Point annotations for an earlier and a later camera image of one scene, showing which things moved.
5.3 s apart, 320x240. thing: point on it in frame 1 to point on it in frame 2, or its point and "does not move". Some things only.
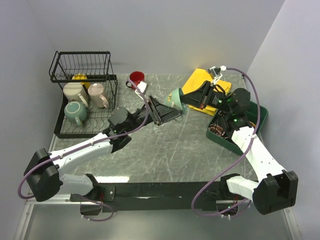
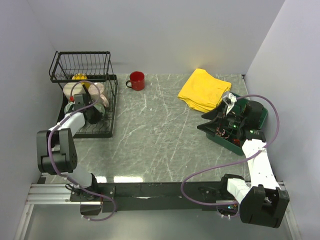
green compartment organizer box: (219, 132) does not move
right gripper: (200, 97) to (210, 127)
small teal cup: (173, 99) to (100, 108)
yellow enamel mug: (81, 76) does not move
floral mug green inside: (74, 91) does not move
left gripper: (161, 113) to (98, 115)
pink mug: (95, 91) does not move
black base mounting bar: (152, 196) does not move
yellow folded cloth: (200, 76) does not move
